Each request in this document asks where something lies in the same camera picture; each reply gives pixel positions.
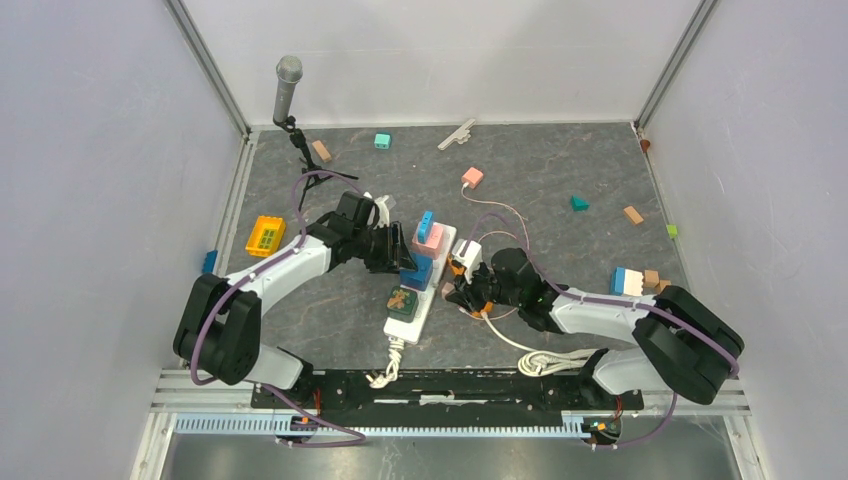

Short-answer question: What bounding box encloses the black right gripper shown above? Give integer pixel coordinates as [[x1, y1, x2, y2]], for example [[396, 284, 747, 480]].
[[446, 260, 523, 313]]

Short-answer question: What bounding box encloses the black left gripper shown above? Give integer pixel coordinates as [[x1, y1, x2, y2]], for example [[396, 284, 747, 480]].
[[353, 222, 417, 275]]

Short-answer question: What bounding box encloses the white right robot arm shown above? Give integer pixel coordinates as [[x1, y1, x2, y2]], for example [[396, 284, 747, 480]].
[[445, 247, 745, 408]]

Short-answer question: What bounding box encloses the white plastic bracket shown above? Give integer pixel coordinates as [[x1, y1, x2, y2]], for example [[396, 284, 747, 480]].
[[437, 118, 476, 151]]

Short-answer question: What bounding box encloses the blue cube socket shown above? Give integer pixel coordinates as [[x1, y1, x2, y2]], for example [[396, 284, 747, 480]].
[[399, 253, 433, 291]]

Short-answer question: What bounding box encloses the orange power strip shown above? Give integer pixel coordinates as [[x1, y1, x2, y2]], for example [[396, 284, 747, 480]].
[[447, 255, 494, 318]]

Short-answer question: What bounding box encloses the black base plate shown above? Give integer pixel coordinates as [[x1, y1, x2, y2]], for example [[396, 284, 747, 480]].
[[285, 368, 644, 427]]

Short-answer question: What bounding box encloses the white multicolour power strip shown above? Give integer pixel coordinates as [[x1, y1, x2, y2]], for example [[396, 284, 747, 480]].
[[383, 222, 457, 344]]

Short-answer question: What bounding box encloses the tan wooden block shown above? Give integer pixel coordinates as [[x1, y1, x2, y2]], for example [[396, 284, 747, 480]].
[[312, 140, 333, 163]]

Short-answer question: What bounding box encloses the white strip plug cable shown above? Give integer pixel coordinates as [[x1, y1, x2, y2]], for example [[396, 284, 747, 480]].
[[367, 337, 405, 390]]

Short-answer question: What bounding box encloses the yellow toy crate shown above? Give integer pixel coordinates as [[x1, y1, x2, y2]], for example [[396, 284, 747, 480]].
[[245, 215, 286, 258]]

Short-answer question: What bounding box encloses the pink cube socket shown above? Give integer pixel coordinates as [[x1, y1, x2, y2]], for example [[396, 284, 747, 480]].
[[411, 223, 444, 259]]

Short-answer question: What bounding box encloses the grey microphone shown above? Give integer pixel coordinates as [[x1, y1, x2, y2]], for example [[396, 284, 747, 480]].
[[272, 55, 303, 124]]

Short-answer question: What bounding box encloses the dark green socket cube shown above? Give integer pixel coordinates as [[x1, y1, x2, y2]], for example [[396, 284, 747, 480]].
[[386, 285, 419, 323]]

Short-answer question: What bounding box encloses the teal triangle block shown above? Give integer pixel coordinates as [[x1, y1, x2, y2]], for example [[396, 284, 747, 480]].
[[570, 195, 590, 212]]

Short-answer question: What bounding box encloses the light blue adapter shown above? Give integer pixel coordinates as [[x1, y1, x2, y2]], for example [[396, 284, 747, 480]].
[[416, 210, 434, 244]]

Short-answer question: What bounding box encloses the wooden blocks pair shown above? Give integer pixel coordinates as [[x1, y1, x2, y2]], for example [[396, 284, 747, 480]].
[[643, 270, 672, 294]]

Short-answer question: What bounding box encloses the tan block right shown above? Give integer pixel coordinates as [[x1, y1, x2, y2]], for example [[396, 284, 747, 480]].
[[623, 205, 644, 226]]

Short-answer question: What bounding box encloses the blue clip on rail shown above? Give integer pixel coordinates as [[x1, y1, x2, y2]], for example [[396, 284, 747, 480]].
[[201, 250, 218, 274]]

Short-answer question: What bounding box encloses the small pink charger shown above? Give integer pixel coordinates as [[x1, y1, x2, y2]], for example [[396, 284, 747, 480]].
[[461, 167, 484, 189]]

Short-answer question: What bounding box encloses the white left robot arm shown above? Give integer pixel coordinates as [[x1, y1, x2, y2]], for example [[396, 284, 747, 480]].
[[172, 191, 417, 408]]

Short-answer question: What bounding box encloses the coiled white cable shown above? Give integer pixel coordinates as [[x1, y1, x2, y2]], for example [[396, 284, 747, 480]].
[[482, 312, 601, 379]]

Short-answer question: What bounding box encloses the teal cube block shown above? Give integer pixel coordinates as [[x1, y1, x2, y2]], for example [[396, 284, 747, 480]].
[[373, 132, 392, 150]]

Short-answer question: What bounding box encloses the black tripod mic stand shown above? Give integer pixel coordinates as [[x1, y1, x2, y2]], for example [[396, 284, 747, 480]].
[[274, 116, 364, 214]]

